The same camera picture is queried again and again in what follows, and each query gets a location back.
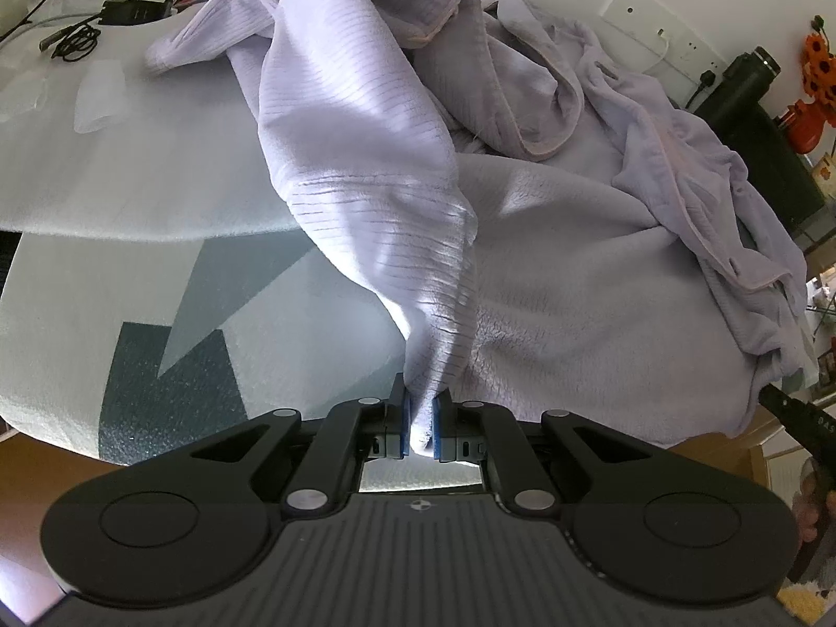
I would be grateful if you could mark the lavender fleece pajama top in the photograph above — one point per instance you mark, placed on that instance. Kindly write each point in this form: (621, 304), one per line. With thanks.
(555, 274)

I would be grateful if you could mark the person's right hand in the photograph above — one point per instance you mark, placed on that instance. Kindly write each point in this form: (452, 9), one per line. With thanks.
(810, 503)

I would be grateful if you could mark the translucent plastic piece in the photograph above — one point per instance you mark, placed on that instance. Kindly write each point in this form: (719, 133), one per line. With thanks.
(98, 98)

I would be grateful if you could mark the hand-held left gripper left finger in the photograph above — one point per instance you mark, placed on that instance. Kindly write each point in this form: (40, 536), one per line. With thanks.
(403, 424)

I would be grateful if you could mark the orange flower bouquet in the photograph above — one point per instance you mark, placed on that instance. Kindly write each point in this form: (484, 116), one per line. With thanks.
(821, 59)

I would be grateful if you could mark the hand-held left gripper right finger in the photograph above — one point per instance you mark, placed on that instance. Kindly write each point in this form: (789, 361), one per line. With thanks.
(441, 428)

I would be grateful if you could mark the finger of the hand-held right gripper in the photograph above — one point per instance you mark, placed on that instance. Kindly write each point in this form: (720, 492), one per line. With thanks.
(806, 421)

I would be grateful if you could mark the black thermos bottle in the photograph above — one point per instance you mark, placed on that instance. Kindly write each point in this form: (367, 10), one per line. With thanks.
(738, 85)

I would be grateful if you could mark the red vase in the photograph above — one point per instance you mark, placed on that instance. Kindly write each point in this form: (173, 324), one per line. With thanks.
(806, 127)

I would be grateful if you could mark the black power adapter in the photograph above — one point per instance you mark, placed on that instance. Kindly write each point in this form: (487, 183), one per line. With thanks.
(134, 12)

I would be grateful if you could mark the black box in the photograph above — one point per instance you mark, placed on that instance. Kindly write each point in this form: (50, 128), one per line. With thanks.
(784, 170)

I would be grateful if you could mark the black plug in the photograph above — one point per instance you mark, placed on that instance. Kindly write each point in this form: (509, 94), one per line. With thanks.
(706, 78)

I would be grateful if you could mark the white wall outlet panel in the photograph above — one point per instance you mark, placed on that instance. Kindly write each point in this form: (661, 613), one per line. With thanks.
(637, 13)

